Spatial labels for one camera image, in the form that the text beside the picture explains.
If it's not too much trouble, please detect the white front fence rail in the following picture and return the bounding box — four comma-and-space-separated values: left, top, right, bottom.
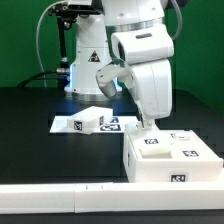
0, 182, 224, 214

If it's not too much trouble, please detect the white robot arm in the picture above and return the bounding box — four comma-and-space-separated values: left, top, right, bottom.
65, 0, 182, 129

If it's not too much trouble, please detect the white cabinet box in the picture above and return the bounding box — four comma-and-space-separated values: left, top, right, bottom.
123, 130, 221, 182

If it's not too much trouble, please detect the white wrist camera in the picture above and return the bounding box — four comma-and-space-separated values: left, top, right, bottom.
96, 63, 132, 98

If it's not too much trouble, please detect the grey cable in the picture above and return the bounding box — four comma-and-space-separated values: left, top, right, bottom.
35, 0, 69, 88

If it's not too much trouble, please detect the white door panel with knob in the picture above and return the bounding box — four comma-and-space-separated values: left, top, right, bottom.
124, 123, 174, 159

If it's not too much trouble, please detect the small white block part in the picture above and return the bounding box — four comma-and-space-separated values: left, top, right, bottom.
67, 106, 113, 134

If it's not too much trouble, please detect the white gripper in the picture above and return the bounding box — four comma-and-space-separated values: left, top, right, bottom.
129, 59, 172, 129

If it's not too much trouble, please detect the white flat top panel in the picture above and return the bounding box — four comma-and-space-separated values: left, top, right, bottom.
49, 115, 139, 135

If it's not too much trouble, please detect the black camera stand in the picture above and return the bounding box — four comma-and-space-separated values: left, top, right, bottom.
48, 2, 77, 75

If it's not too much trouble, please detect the black cable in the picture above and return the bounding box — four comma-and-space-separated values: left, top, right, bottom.
15, 69, 68, 89

